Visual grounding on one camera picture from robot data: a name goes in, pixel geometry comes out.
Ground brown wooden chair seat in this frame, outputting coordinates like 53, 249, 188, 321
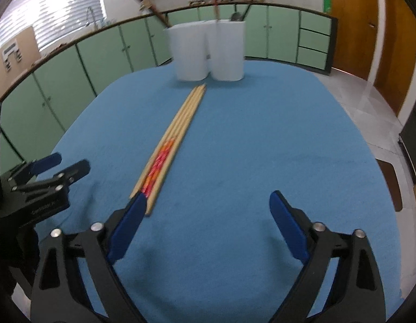
376, 159, 404, 212

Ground white double utensil holder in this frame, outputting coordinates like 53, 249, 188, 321
165, 20, 246, 82

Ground window blinds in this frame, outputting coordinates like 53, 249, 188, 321
0, 0, 106, 49

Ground green lower kitchen cabinets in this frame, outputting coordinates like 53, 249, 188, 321
0, 3, 338, 172

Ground red patterned chopstick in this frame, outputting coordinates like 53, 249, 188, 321
141, 84, 206, 200
137, 85, 203, 198

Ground chrome sink faucet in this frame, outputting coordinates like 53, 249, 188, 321
86, 6, 98, 31

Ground blue table cloth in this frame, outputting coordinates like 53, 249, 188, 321
36, 61, 401, 322

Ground cardboard box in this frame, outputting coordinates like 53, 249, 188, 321
0, 26, 41, 97

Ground wooden door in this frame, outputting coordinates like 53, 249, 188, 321
374, 0, 416, 114
331, 0, 379, 80

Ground black oven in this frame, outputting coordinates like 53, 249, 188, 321
399, 109, 416, 184

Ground plain wooden chopstick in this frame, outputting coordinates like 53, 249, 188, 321
130, 86, 198, 198
143, 84, 207, 217

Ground dark brown chopstick in holder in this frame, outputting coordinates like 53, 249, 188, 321
138, 0, 172, 29

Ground green bottle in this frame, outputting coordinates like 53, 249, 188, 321
323, 0, 332, 14

